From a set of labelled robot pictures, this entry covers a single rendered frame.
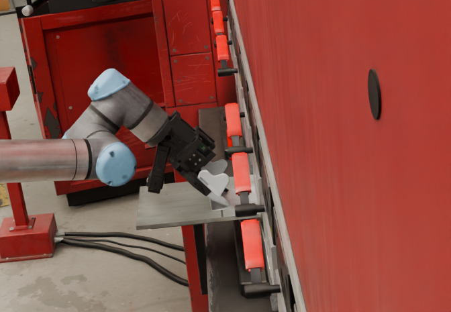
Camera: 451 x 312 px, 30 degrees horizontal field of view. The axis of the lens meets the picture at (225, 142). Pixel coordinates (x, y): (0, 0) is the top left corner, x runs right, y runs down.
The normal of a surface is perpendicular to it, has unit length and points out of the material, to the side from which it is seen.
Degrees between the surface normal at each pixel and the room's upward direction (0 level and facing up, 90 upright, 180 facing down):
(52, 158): 66
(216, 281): 0
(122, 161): 90
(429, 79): 90
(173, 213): 0
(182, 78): 90
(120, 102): 78
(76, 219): 0
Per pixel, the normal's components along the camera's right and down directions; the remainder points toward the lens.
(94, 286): -0.09, -0.91
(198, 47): 0.05, 0.40
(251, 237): -0.04, -0.46
